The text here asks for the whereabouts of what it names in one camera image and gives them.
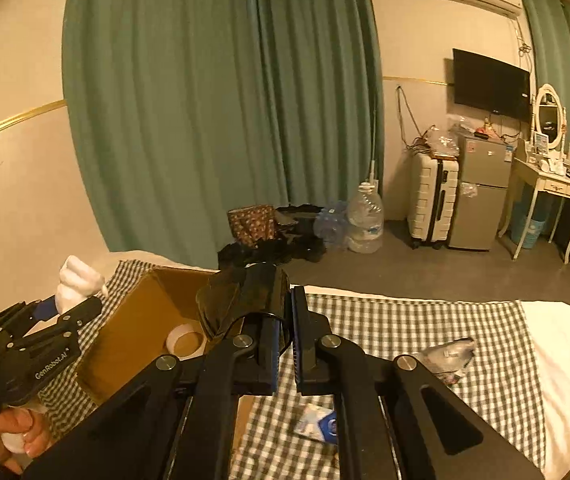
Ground white dressing table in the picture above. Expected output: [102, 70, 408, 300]
[497, 152, 570, 265]

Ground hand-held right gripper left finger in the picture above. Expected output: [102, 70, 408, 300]
[22, 310, 286, 480]

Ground black wall television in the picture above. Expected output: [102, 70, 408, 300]
[452, 48, 532, 122]

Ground oval white vanity mirror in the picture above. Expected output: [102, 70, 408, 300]
[530, 84, 566, 153]

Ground wide green curtain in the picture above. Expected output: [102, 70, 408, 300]
[62, 0, 386, 271]

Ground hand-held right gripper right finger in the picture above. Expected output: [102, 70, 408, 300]
[290, 285, 543, 480]

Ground blue waste bin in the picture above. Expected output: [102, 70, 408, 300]
[510, 195, 548, 250]

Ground black clothes pile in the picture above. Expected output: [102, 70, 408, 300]
[216, 203, 327, 271]

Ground blue white packet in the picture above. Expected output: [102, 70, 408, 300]
[293, 402, 338, 446]

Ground white suitcase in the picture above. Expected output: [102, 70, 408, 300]
[407, 152, 460, 251]

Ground crushed clear plastic bottles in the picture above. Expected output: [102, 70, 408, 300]
[313, 200, 351, 250]

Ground white tape roll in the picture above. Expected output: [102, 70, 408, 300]
[166, 324, 208, 360]

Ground grey fridge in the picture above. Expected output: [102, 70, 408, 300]
[447, 132, 513, 252]

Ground clear plastic wrap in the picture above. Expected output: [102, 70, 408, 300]
[412, 337, 476, 386]

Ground black pouch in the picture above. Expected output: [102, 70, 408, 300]
[196, 262, 291, 341]

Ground brown cardboard box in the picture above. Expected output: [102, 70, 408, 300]
[75, 266, 258, 461]

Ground white thin rod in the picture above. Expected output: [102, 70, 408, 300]
[371, 90, 382, 186]

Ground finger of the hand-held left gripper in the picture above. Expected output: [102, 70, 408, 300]
[0, 297, 61, 341]
[10, 296, 104, 356]

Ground white blanket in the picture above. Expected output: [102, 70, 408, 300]
[520, 300, 570, 480]

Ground large clear water bottle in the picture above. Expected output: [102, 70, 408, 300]
[346, 182, 385, 254]

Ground checked bed cloth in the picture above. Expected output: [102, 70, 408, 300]
[40, 259, 546, 480]

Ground narrow green curtain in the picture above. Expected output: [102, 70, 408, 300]
[515, 0, 570, 146]

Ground brown patterned bag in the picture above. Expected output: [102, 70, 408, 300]
[227, 204, 277, 248]

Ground clear plastic bag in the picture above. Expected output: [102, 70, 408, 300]
[425, 125, 463, 158]

